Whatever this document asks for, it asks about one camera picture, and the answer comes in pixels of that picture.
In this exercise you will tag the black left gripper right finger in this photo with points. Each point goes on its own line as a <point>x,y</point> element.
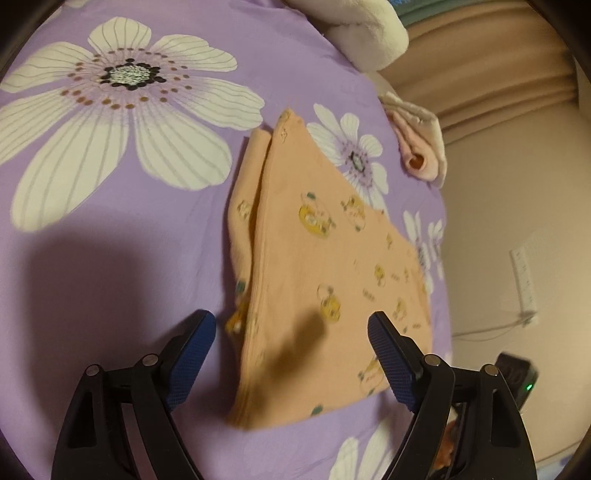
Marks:
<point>491,439</point>

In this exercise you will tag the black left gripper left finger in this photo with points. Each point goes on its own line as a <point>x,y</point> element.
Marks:
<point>93,442</point>

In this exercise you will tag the orange cartoon print garment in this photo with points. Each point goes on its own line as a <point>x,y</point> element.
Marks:
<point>312,262</point>

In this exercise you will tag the white power strip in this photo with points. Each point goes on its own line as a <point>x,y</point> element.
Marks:
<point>525,287</point>

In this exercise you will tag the rolled pink cloth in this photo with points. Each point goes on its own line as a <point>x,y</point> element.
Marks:
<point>420,139</point>

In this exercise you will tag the purple floral bed sheet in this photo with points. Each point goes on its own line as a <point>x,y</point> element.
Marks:
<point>123,124</point>

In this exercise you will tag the white fluffy blanket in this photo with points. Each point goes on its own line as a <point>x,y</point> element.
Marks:
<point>368,32</point>

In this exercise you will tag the black tracking camera box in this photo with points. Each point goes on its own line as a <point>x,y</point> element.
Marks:
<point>520,375</point>

